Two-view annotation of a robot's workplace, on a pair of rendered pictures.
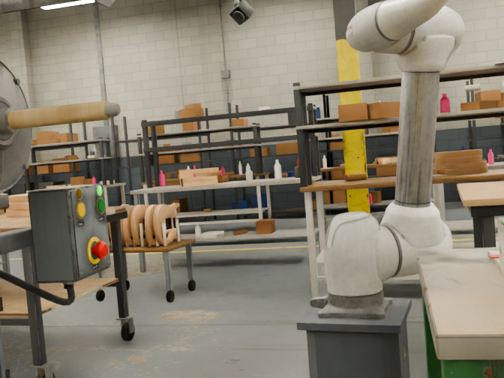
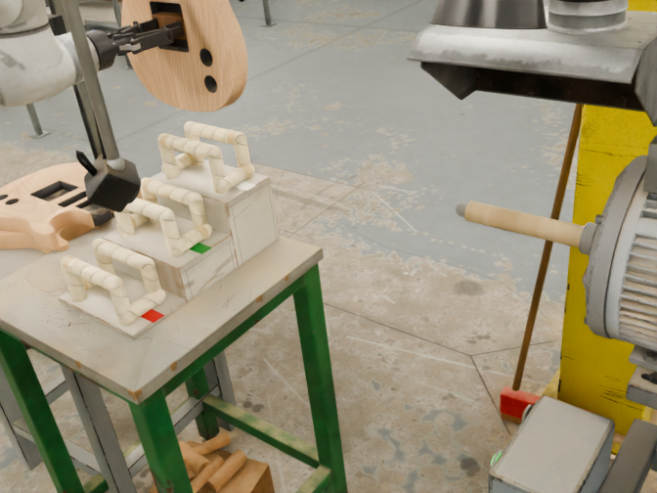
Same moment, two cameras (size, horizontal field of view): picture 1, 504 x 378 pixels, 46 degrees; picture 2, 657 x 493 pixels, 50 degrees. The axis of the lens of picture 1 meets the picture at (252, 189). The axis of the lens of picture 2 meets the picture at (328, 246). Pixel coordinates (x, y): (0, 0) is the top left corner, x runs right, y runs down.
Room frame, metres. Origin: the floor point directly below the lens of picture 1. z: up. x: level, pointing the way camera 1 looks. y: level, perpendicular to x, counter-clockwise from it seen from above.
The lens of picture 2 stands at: (1.94, 0.46, 1.79)
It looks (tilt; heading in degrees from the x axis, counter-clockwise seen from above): 31 degrees down; 207
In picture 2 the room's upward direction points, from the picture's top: 7 degrees counter-clockwise
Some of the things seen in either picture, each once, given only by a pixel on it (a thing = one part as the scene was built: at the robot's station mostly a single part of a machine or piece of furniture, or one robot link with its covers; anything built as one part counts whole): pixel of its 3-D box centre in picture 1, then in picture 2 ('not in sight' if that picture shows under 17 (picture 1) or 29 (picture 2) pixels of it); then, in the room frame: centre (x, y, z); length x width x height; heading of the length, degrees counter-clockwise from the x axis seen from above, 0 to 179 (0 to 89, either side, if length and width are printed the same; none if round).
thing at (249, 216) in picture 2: not in sight; (213, 209); (0.70, -0.47, 1.02); 0.27 x 0.15 x 0.17; 76
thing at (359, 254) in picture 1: (355, 250); not in sight; (1.64, -0.28, 0.87); 0.18 x 0.16 x 0.22; 112
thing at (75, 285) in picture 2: not in sight; (73, 280); (1.02, -0.64, 0.99); 0.03 x 0.03 x 0.09
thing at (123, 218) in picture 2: not in sight; (123, 217); (0.86, -0.60, 1.07); 0.03 x 0.03 x 0.09
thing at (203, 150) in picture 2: not in sight; (188, 146); (0.73, -0.48, 1.20); 0.20 x 0.03 x 0.03; 75
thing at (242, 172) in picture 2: not in sight; (236, 176); (0.71, -0.37, 1.12); 0.11 x 0.03 x 0.03; 166
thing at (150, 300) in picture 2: not in sight; (143, 304); (1.02, -0.46, 0.96); 0.11 x 0.03 x 0.03; 166
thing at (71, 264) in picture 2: not in sight; (91, 273); (1.04, -0.56, 1.04); 0.20 x 0.03 x 0.03; 75
